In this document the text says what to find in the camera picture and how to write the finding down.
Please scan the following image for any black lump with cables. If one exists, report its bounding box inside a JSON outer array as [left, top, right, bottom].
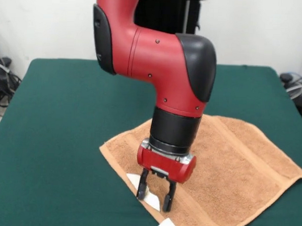
[[0, 56, 22, 108]]

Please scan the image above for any tan terry towel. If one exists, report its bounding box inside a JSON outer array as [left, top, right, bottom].
[[96, 111, 302, 226]]

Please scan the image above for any dark green table cloth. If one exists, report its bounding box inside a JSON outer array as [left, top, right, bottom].
[[0, 56, 302, 226]]

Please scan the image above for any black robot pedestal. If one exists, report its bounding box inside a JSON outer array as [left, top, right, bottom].
[[132, 0, 203, 36]]

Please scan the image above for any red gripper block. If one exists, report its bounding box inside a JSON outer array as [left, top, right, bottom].
[[135, 145, 197, 214]]

